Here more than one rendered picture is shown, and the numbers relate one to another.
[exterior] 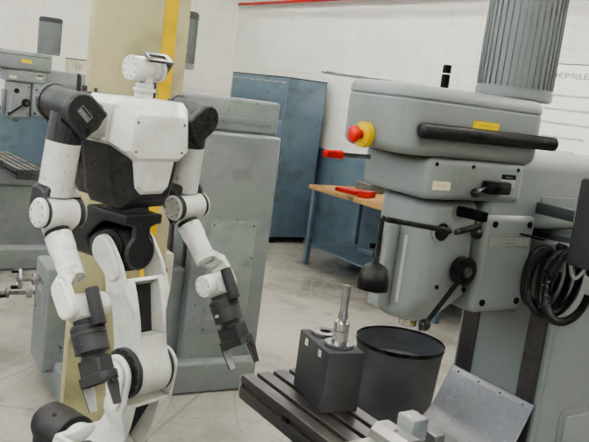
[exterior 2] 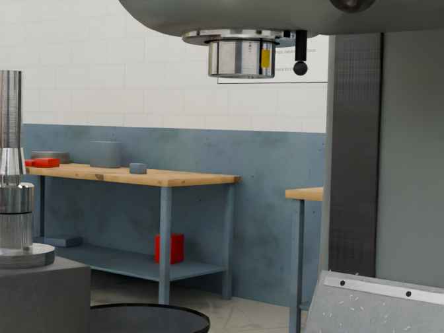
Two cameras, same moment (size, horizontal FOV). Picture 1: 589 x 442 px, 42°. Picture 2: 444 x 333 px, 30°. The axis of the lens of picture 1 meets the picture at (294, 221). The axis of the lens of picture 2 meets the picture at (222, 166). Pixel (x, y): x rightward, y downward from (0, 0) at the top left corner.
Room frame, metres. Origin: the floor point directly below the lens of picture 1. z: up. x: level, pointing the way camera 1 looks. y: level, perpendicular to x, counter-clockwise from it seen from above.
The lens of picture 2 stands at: (1.37, -0.14, 1.25)
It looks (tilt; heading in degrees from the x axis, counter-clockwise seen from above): 3 degrees down; 343
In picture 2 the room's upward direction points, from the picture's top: 1 degrees clockwise
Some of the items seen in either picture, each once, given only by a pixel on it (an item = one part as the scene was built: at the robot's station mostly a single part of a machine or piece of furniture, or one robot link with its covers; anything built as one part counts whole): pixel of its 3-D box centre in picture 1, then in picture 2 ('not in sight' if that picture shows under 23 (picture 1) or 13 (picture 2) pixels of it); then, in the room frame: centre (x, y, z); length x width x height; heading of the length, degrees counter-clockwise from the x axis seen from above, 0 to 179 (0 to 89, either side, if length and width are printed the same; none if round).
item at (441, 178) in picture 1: (443, 174); not in sight; (1.96, -0.36, 1.68); 0.34 x 0.24 x 0.10; 124
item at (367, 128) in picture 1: (364, 134); not in sight; (1.80, -0.14, 1.76); 0.06 x 0.02 x 0.06; 34
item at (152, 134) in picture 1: (125, 143); not in sight; (2.18, 0.51, 1.63); 0.34 x 0.30 x 0.36; 142
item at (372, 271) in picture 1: (373, 275); not in sight; (1.72, -0.20, 1.45); 0.07 x 0.07 x 0.06
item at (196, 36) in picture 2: not in sight; (242, 37); (1.93, -0.33, 1.31); 0.09 x 0.09 x 0.01
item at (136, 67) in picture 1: (144, 73); not in sight; (2.14, 0.46, 1.84); 0.10 x 0.07 x 0.09; 142
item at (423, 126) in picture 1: (491, 137); not in sight; (1.83, -0.44, 1.79); 0.45 x 0.04 x 0.04; 124
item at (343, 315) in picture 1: (344, 303); (10, 127); (2.22, -0.18, 1.24); 0.03 x 0.03 x 0.11
